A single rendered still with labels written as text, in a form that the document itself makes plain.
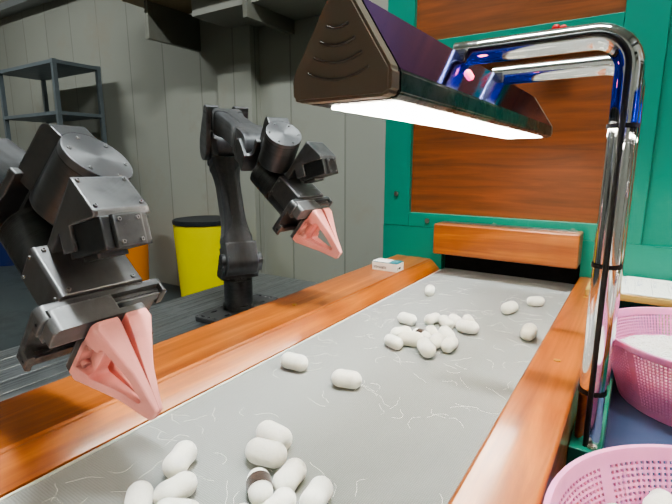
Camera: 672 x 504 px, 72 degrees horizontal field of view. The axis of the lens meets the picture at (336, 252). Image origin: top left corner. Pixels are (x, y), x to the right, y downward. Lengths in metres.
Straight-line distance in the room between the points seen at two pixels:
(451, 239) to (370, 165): 1.70
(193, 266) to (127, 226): 2.70
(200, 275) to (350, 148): 1.23
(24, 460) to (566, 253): 0.90
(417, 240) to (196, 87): 2.73
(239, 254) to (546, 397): 0.67
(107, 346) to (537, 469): 0.34
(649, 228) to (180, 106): 3.27
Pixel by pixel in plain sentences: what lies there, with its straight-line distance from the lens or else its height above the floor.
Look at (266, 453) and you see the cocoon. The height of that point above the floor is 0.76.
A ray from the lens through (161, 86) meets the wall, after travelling 3.96.
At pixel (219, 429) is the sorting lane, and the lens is 0.50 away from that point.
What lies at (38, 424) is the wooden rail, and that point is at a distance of 0.52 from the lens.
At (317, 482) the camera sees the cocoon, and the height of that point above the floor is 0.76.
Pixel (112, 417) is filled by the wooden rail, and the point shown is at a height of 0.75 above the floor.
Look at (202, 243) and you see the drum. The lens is 3.00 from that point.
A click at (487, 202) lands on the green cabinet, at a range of 1.11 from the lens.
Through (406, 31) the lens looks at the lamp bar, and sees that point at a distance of 0.40.
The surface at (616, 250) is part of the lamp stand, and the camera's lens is 0.50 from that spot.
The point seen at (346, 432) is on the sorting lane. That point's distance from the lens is 0.48.
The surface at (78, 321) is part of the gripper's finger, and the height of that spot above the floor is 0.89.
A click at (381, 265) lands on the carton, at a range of 1.01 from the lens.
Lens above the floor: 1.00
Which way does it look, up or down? 11 degrees down
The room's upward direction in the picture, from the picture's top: straight up
